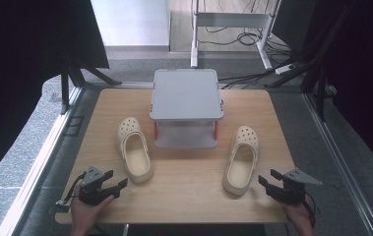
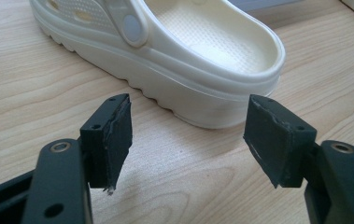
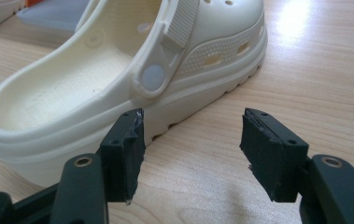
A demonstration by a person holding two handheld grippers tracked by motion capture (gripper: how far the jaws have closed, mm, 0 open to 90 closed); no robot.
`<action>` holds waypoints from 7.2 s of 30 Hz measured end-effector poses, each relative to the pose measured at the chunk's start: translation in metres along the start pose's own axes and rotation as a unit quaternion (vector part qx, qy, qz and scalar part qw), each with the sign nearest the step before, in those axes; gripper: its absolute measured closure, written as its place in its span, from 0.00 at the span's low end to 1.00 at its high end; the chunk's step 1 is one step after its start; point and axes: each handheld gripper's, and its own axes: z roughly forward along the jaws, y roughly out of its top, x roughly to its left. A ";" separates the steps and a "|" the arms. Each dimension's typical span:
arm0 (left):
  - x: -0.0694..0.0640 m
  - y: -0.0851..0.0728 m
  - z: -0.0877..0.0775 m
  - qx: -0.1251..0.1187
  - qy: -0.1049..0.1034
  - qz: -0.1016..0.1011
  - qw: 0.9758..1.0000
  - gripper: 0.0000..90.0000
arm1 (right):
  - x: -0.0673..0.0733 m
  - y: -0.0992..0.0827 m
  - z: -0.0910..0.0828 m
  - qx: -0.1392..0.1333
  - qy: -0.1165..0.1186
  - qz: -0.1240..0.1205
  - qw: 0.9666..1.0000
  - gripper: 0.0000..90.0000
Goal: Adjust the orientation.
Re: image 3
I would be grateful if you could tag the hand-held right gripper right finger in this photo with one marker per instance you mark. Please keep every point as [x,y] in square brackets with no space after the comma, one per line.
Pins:
[271,155]

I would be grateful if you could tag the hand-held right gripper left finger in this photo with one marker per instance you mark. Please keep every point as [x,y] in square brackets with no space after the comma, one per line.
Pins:
[121,161]

